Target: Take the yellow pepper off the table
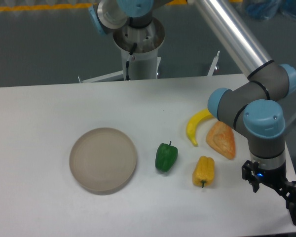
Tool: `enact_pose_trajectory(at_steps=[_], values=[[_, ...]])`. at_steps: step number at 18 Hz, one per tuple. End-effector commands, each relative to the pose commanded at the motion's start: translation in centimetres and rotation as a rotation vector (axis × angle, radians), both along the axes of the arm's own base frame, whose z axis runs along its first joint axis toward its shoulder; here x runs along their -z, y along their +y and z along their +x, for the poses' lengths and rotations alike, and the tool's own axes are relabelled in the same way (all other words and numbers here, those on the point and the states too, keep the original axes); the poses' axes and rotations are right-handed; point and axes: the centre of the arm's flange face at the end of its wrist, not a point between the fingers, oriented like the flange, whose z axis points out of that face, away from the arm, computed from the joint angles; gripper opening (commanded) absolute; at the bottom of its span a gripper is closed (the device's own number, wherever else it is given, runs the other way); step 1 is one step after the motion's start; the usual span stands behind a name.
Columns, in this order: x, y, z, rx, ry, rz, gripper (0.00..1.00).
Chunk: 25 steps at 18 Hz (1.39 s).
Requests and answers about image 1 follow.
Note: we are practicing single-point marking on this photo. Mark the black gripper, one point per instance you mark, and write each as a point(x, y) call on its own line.
point(274, 178)

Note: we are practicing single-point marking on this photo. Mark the yellow bell pepper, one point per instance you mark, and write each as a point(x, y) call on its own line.
point(204, 172)

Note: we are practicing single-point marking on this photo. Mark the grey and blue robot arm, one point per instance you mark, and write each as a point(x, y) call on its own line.
point(252, 110)

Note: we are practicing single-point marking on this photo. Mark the green bell pepper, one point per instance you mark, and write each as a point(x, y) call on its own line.
point(166, 156)

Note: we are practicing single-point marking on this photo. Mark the yellow banana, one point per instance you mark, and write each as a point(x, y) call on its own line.
point(193, 123)

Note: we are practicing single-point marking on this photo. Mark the beige round plate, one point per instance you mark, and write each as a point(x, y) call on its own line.
point(103, 160)

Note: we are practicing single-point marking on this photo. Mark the blue plastic bags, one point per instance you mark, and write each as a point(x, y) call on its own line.
point(267, 9)

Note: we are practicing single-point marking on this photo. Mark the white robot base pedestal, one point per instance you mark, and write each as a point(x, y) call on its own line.
point(139, 53)

